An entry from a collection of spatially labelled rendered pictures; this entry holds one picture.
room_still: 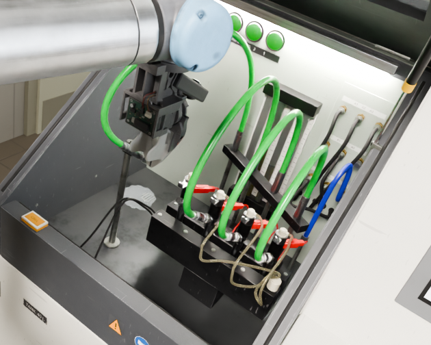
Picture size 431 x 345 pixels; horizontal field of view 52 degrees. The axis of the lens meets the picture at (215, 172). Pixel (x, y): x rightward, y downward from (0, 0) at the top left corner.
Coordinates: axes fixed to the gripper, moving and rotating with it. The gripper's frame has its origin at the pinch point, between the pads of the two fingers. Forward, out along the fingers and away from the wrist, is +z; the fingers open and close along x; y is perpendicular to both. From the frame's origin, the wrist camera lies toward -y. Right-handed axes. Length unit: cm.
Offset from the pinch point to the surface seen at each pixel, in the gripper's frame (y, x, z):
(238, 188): -4.2, 15.3, -0.8
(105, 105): -3.4, -15.7, -2.3
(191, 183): -2.2, 7.4, 2.1
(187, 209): -3.0, 7.7, 8.3
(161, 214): -14.9, -4.4, 24.7
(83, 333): 7.9, -3.3, 46.4
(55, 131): -7.3, -32.9, 13.8
